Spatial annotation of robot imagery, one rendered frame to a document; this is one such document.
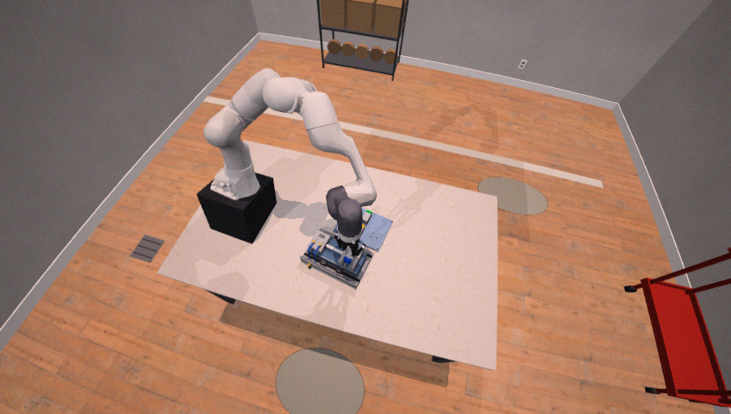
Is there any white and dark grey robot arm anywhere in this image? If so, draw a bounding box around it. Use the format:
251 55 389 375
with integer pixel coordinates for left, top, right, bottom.
203 68 377 244

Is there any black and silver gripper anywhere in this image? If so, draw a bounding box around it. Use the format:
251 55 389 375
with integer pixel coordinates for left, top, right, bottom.
334 232 366 260

